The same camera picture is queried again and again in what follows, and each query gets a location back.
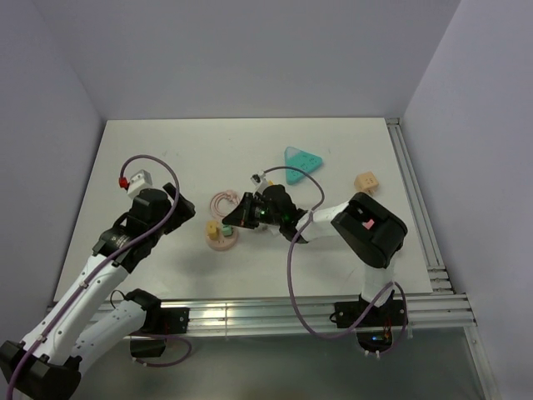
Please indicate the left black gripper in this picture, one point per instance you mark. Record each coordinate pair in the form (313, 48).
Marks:
(184, 211)

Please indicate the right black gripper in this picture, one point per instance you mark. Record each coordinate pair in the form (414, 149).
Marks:
(242, 215)

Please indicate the green plug adapter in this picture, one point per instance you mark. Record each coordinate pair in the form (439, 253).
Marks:
(226, 230)

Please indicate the light yellow plug adapter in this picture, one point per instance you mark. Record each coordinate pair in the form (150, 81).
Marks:
(212, 230)

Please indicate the pink round power strip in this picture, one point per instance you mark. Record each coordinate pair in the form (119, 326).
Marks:
(222, 243)

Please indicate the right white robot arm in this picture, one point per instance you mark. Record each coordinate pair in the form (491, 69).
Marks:
(370, 230)

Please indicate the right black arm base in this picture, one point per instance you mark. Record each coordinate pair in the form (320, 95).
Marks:
(380, 329)

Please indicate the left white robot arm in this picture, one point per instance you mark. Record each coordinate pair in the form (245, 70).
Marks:
(48, 363)

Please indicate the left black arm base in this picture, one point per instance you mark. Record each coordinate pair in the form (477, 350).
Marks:
(151, 342)

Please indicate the white charger adapter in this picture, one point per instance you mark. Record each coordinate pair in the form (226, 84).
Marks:
(273, 231)

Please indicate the teal triangular power strip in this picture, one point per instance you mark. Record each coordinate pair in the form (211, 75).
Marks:
(300, 161)

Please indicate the pink triangular power strip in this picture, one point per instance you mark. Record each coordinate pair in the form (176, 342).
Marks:
(368, 224)

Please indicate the beige cube socket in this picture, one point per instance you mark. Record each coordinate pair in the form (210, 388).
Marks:
(367, 183)

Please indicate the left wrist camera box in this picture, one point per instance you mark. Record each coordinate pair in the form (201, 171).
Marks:
(136, 183)

